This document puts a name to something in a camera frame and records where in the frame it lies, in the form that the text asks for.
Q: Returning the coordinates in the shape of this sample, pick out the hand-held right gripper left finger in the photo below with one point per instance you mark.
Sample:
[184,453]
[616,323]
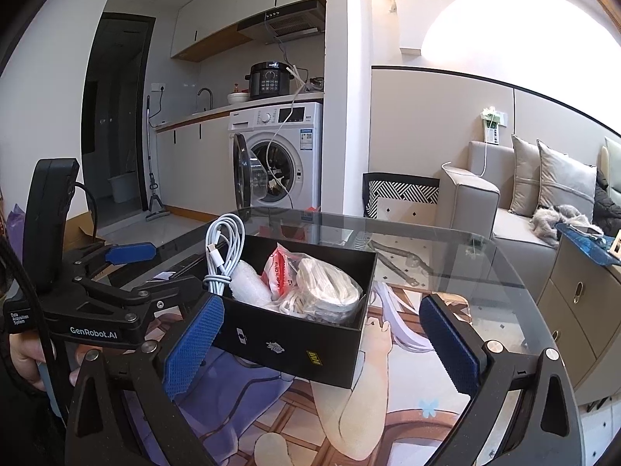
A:
[194,344]

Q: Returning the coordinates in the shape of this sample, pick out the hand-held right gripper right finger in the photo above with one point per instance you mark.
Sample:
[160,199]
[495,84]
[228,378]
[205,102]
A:
[451,344]

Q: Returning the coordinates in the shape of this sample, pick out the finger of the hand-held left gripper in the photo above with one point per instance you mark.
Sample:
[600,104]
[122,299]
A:
[160,291]
[131,253]

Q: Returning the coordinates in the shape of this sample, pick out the white foam wrap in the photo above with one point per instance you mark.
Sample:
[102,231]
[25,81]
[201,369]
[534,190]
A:
[250,286]

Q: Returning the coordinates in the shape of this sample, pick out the black cardboard box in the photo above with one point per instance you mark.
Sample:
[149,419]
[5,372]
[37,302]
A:
[291,349]

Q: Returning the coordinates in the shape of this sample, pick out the red white plastic bag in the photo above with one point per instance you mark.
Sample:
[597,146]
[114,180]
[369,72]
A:
[274,276]

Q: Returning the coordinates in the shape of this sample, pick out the person's left forearm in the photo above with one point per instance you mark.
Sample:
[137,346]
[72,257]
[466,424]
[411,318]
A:
[19,422]

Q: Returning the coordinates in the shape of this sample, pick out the person's left hand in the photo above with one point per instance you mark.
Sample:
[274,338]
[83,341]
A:
[24,364]

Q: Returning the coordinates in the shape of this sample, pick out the purple plastic bag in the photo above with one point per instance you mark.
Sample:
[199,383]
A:
[14,218]

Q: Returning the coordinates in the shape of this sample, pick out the brown cardboard box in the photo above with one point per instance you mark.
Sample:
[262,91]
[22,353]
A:
[80,233]

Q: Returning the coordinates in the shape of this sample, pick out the flat mop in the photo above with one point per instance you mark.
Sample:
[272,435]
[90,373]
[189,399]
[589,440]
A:
[157,211]

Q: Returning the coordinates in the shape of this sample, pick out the white bucket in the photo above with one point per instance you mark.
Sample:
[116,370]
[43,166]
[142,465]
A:
[121,188]

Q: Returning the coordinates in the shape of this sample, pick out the printed table mat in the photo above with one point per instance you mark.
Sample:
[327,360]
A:
[388,427]

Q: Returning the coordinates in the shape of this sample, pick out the white base cabinets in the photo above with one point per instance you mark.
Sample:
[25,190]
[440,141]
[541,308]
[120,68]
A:
[194,165]

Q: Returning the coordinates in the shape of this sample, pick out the beige side cabinet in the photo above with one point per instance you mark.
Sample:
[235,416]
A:
[572,310]

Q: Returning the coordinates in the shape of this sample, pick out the beige sofa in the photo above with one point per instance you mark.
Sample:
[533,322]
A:
[470,204]

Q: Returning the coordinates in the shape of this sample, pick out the grey fluffy cloth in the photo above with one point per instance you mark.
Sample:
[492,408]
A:
[543,221]

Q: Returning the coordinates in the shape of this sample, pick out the black white patterned chair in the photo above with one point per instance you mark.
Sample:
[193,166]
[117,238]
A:
[402,191]

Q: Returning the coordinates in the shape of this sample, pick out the kitchen faucet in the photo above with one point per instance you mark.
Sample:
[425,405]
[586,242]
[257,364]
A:
[211,102]

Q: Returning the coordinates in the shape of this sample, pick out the grey cushion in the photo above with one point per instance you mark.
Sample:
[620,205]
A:
[565,184]
[526,179]

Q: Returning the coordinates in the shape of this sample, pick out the white bowl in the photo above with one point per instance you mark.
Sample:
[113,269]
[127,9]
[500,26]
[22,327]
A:
[237,98]

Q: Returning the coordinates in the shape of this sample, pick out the white washing machine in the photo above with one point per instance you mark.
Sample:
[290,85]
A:
[310,174]

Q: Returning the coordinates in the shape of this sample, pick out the black jacket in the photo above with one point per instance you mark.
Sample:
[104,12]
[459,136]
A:
[609,204]

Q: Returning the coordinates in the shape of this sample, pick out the black pressure cooker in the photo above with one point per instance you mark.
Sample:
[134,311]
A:
[269,80]

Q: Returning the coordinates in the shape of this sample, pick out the pale green cushion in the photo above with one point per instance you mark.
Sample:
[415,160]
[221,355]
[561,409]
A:
[612,155]

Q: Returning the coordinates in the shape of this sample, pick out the steel range hood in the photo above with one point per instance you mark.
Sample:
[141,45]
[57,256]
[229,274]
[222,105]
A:
[291,22]

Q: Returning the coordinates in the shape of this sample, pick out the white wall socket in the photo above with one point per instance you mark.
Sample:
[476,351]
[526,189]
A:
[160,87]

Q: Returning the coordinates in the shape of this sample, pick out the white wall cabinets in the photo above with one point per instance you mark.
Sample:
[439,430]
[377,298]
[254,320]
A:
[218,14]

